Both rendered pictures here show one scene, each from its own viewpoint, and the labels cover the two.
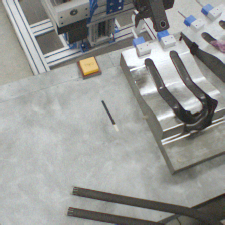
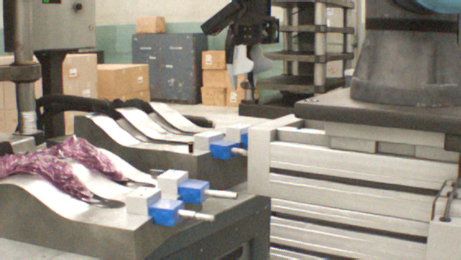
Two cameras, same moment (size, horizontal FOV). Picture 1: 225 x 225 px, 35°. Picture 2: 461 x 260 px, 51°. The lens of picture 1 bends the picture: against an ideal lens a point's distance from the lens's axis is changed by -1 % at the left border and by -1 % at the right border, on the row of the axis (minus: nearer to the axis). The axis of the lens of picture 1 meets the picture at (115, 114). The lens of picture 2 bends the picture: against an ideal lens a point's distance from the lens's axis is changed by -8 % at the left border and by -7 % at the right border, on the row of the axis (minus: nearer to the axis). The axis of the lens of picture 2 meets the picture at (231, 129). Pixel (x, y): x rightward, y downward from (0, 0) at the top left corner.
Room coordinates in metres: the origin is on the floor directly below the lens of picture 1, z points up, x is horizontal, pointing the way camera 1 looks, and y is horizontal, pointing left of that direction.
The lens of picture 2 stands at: (1.80, -0.59, 1.12)
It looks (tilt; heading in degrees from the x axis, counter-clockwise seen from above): 11 degrees down; 153
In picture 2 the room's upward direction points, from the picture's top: straight up
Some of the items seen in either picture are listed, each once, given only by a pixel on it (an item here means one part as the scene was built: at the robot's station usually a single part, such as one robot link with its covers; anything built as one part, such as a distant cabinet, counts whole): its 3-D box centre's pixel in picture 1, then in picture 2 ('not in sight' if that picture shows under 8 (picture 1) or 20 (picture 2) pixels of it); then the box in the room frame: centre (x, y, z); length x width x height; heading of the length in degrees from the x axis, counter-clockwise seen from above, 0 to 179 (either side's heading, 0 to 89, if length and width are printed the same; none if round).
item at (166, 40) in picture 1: (162, 34); (228, 150); (0.91, -0.15, 0.89); 0.13 x 0.05 x 0.05; 28
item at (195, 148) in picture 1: (177, 97); (149, 139); (0.64, -0.23, 0.87); 0.50 x 0.26 x 0.14; 28
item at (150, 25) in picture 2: not in sight; (151, 25); (-6.40, 2.03, 1.26); 0.42 x 0.33 x 0.29; 36
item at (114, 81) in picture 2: not in sight; (91, 97); (-4.37, 0.61, 0.37); 1.20 x 0.82 x 0.74; 44
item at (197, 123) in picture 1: (181, 87); (151, 120); (0.66, -0.23, 0.92); 0.35 x 0.16 x 0.09; 28
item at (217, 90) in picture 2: not in sight; (230, 78); (-5.31, 2.94, 0.42); 0.86 x 0.33 x 0.83; 36
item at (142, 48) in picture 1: (138, 41); (258, 141); (0.86, -0.06, 0.89); 0.13 x 0.05 x 0.05; 29
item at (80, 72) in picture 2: not in sight; (37, 99); (-3.66, -0.11, 0.47); 1.22 x 0.80 x 0.94; 40
